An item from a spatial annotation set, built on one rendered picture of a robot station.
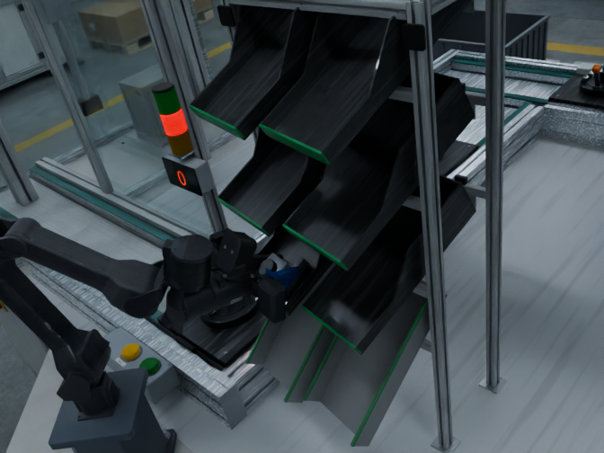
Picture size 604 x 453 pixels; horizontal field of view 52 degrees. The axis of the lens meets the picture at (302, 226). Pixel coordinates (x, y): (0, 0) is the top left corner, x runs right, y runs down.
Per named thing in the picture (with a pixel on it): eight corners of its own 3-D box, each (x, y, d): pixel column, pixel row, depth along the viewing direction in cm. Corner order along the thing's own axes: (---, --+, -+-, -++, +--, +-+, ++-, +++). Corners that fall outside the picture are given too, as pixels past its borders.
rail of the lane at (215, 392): (231, 430, 123) (217, 395, 117) (33, 278, 179) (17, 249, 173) (251, 412, 126) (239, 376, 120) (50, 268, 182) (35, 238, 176)
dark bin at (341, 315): (361, 355, 90) (339, 334, 85) (307, 313, 99) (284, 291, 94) (476, 211, 93) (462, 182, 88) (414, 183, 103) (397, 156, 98)
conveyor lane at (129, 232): (237, 398, 129) (226, 366, 124) (52, 266, 182) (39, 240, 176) (325, 317, 144) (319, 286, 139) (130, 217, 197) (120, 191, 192)
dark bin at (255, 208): (269, 237, 90) (241, 209, 85) (224, 206, 99) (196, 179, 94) (387, 99, 94) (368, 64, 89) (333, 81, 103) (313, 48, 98)
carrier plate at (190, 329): (226, 369, 124) (224, 362, 123) (158, 324, 139) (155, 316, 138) (306, 301, 137) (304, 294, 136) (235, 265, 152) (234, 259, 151)
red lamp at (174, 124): (174, 137, 133) (168, 117, 130) (161, 133, 136) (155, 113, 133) (192, 128, 136) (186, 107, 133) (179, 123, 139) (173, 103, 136)
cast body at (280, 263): (283, 307, 100) (260, 288, 95) (268, 296, 103) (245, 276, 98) (315, 269, 101) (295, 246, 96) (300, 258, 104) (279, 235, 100)
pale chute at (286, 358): (302, 404, 109) (285, 402, 106) (262, 364, 119) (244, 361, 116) (373, 263, 106) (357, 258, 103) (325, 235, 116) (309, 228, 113)
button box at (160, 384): (155, 405, 126) (146, 386, 123) (102, 361, 139) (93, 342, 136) (182, 383, 130) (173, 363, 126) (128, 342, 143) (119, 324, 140)
